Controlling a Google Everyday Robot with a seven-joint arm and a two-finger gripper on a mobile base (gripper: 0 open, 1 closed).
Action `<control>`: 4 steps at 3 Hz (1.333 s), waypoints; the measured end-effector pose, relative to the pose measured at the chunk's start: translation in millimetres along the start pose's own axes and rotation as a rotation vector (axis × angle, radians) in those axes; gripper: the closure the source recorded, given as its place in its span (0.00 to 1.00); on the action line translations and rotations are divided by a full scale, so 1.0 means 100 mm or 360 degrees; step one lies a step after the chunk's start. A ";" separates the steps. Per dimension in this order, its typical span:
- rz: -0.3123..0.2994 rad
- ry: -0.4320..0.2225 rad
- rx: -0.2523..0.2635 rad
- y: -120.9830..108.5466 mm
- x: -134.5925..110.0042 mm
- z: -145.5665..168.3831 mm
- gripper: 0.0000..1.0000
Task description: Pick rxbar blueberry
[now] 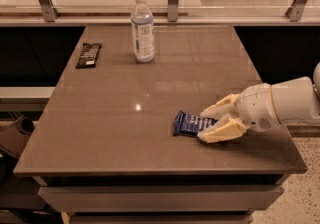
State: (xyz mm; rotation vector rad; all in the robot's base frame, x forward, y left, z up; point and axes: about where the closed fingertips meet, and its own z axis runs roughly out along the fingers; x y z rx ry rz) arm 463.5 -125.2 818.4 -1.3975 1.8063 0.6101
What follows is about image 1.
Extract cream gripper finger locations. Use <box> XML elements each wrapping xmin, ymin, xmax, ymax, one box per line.
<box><xmin>197</xmin><ymin>113</ymin><xmax>250</xmax><ymax>143</ymax></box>
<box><xmin>200</xmin><ymin>94</ymin><xmax>239</xmax><ymax>120</ymax></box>

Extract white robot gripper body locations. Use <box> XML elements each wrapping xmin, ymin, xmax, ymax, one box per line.
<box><xmin>236</xmin><ymin>83</ymin><xmax>280</xmax><ymax>132</ymax></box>

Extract blue rxbar blueberry wrapper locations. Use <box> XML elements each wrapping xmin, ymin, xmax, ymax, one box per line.
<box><xmin>173</xmin><ymin>111</ymin><xmax>216</xmax><ymax>137</ymax></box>

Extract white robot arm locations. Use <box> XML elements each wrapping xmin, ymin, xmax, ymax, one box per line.
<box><xmin>197</xmin><ymin>63</ymin><xmax>320</xmax><ymax>143</ymax></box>

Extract clear plastic water bottle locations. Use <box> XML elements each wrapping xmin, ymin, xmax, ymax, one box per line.
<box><xmin>130</xmin><ymin>0</ymin><xmax>155</xmax><ymax>63</ymax></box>

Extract black snack bar wrapper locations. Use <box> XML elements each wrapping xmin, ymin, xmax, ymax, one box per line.
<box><xmin>76</xmin><ymin>43</ymin><xmax>102</xmax><ymax>69</ymax></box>

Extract grey table drawer front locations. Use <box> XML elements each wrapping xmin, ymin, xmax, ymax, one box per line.
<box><xmin>39</xmin><ymin>185</ymin><xmax>283</xmax><ymax>213</ymax></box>

